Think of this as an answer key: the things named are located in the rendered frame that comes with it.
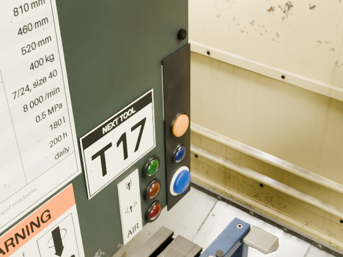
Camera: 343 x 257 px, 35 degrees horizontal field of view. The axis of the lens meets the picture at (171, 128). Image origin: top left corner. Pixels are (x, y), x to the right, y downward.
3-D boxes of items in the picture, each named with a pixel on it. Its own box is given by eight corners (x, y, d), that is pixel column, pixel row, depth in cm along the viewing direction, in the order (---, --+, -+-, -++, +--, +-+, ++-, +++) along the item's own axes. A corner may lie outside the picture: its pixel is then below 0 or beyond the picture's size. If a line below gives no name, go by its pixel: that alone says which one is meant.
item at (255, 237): (283, 241, 111) (284, 239, 110) (270, 258, 107) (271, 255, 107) (253, 227, 114) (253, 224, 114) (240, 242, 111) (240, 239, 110)
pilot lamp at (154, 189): (162, 193, 60) (161, 178, 58) (149, 204, 58) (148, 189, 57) (157, 191, 60) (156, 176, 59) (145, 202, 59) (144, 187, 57)
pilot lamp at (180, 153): (187, 157, 62) (187, 142, 60) (175, 168, 60) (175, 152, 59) (183, 155, 62) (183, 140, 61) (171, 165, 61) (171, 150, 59)
